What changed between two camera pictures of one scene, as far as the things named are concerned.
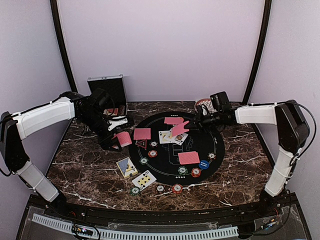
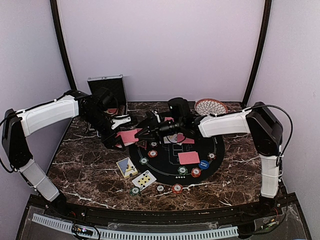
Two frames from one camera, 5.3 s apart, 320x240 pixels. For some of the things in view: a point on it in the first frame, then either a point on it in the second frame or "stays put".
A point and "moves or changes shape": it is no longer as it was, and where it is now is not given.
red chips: (196, 172) stays put
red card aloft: (179, 129) moves or changes shape
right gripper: (195, 120) → (152, 135)
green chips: (143, 160) stays put
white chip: (160, 188) stays put
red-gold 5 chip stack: (177, 188) stays put
